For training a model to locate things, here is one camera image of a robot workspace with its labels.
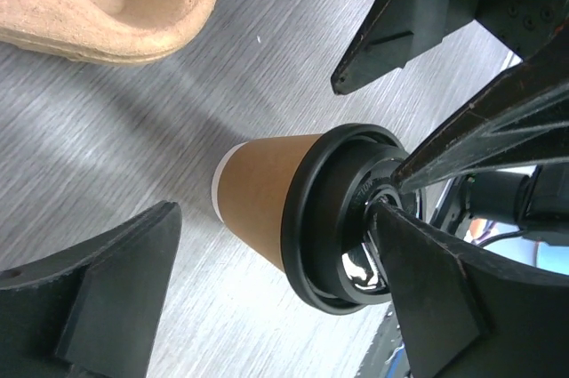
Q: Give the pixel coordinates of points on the lower pulp cup carrier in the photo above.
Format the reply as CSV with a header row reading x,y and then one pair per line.
x,y
114,32

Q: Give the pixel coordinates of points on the single black cup lid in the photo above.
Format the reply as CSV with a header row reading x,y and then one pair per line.
x,y
326,210

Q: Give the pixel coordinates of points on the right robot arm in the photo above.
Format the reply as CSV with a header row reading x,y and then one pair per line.
x,y
534,198

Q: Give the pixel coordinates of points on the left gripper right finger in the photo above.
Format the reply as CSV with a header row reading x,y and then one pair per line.
x,y
467,312

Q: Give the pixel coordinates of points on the single paper coffee cup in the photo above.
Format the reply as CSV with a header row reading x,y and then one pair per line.
x,y
260,191

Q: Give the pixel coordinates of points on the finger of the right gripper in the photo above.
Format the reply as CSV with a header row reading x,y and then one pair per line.
x,y
519,118

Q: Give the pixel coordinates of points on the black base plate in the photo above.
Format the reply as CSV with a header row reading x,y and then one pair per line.
x,y
386,356

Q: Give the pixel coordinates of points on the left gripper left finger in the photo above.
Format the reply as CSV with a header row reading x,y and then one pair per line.
x,y
91,310

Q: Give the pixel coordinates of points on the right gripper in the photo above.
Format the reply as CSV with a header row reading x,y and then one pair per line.
x,y
396,31

